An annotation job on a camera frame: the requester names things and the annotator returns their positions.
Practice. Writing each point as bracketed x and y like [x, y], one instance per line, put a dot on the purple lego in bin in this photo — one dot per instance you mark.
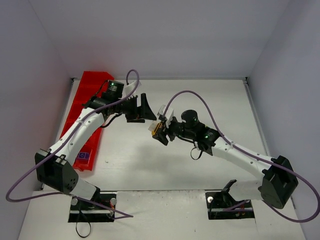
[83, 156]

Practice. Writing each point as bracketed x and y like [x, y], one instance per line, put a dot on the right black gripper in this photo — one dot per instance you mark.
[167, 131]

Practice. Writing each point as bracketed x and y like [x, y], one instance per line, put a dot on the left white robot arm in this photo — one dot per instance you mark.
[55, 166]

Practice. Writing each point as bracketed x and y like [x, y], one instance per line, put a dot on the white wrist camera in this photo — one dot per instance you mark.
[131, 88]
[166, 114]

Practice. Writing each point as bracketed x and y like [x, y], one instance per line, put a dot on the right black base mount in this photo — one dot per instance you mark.
[222, 206]

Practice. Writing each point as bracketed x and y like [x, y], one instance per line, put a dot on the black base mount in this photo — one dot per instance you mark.
[82, 212]
[222, 206]

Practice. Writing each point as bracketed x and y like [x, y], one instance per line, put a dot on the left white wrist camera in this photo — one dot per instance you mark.
[131, 88]

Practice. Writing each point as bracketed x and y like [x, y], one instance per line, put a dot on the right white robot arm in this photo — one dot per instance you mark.
[272, 182]

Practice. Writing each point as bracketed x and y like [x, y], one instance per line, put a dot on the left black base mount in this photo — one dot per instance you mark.
[82, 212]

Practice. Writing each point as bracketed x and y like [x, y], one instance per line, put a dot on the red divided plastic bin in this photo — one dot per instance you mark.
[91, 82]

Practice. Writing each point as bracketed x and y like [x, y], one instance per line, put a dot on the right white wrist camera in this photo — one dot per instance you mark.
[166, 114]

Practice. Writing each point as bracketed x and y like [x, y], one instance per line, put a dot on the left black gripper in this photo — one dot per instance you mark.
[135, 109]

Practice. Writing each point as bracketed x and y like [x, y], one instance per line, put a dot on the purple yellow striped lego stack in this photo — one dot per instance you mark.
[155, 126]

